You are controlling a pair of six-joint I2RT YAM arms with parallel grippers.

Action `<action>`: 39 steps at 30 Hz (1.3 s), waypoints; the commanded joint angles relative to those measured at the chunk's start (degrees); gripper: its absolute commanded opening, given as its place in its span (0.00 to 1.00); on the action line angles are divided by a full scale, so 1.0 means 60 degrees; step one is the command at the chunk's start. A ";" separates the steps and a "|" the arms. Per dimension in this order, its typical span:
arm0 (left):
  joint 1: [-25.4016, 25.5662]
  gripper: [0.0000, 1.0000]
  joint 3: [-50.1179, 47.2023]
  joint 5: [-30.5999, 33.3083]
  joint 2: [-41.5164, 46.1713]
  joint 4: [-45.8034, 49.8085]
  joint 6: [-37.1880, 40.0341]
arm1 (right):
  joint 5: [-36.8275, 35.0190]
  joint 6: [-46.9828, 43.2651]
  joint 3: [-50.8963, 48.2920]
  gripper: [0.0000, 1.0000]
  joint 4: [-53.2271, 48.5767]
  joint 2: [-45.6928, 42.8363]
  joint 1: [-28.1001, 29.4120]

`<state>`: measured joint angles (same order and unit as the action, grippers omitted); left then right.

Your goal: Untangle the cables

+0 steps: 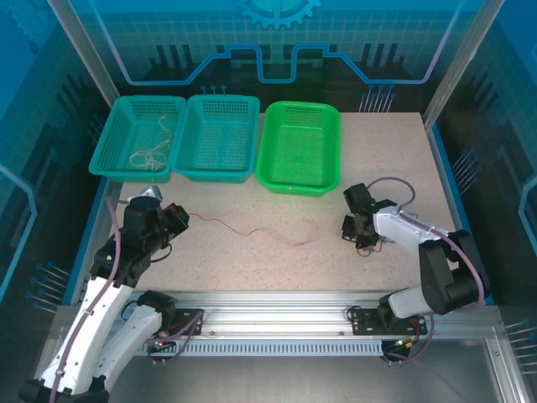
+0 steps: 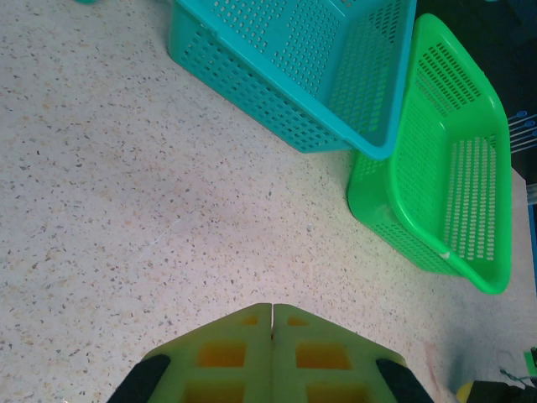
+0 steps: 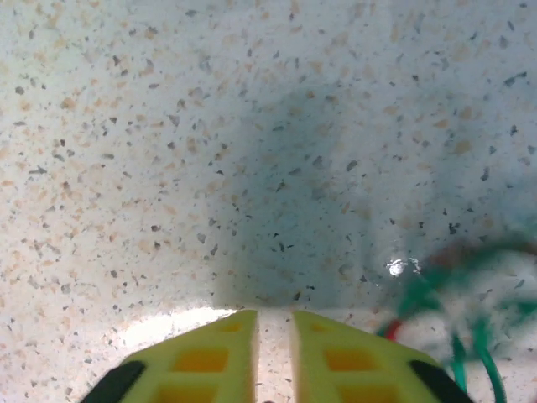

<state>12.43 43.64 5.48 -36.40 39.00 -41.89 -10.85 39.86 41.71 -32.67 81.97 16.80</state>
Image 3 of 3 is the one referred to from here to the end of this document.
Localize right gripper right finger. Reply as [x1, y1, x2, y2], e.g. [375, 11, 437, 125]
[291, 309, 476, 403]

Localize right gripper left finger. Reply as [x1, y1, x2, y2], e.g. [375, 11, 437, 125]
[86, 309, 258, 403]

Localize small red rubber bands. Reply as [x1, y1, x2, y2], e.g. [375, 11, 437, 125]
[383, 238, 517, 342]

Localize thin green cable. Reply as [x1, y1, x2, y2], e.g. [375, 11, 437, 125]
[376, 226, 537, 403]

